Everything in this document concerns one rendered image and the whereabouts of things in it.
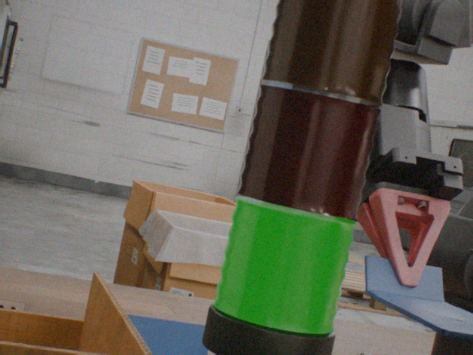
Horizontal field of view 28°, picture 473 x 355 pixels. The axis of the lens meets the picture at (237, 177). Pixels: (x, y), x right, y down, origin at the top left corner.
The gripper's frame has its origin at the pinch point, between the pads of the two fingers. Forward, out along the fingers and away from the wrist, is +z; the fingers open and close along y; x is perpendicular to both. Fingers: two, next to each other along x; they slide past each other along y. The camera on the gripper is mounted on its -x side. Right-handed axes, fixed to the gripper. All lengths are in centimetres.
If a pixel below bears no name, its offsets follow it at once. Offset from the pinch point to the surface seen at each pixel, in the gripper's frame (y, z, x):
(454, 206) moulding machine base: -766, -422, 501
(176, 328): -3.0, 5.7, -18.5
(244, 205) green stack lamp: 41, 16, -29
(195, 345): -3.1, 6.9, -16.9
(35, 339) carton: -8.6, 6.3, -28.3
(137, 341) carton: 11.6, 11.6, -24.8
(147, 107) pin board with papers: -889, -546, 173
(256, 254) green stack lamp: 41, 18, -28
